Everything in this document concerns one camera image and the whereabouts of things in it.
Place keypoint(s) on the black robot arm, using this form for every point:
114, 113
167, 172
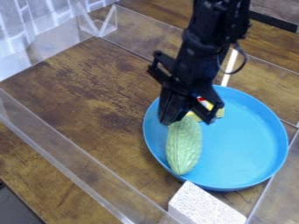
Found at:
219, 25

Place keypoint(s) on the green bitter gourd toy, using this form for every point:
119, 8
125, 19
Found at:
183, 148

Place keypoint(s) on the white speckled foam block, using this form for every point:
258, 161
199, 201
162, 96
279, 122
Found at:
194, 206

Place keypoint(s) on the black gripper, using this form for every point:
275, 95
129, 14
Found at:
186, 77

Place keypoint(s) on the yellow butter block toy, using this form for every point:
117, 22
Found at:
209, 106

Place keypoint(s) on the clear acrylic enclosure wall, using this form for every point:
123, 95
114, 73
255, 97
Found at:
73, 150

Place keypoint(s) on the blue round tray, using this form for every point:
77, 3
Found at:
245, 145

